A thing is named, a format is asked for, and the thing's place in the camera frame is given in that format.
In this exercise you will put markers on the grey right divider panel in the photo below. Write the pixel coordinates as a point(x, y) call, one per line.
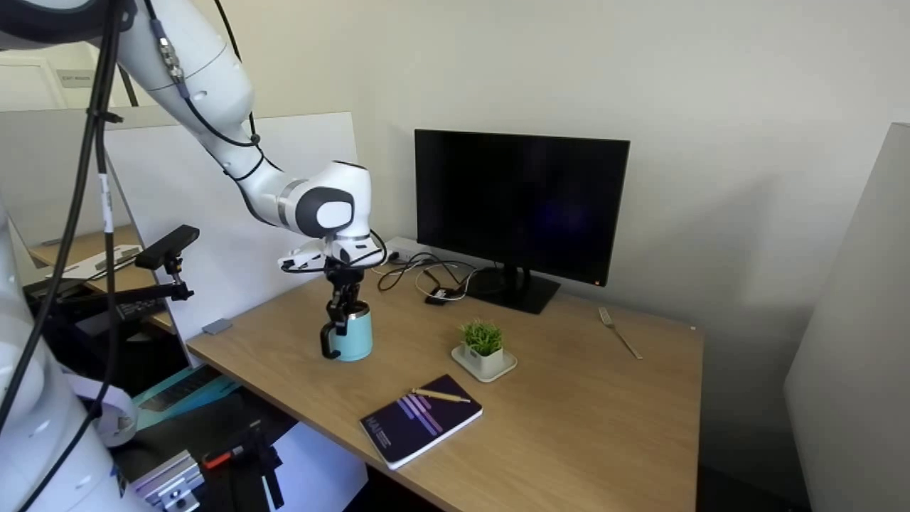
point(848, 386)

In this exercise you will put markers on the black computer monitor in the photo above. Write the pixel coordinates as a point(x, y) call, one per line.
point(537, 209)

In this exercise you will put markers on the small black adapter dongle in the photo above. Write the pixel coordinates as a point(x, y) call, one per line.
point(440, 297)

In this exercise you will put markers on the black camera on tripod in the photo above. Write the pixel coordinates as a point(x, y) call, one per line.
point(143, 277)

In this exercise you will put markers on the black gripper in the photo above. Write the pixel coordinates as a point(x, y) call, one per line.
point(346, 281)

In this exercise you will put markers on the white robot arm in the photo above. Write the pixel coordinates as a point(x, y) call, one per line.
point(192, 72)

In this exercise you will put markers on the gold pen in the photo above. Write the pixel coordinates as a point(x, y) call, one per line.
point(443, 396)

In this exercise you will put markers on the dark purple notebook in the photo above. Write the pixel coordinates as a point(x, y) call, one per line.
point(414, 426)

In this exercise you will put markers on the teal insulated mug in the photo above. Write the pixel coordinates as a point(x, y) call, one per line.
point(349, 334)

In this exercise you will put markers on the small potted green plant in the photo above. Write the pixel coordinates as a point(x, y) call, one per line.
point(481, 352)

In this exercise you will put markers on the white divider panel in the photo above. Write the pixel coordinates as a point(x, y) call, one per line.
point(170, 182)

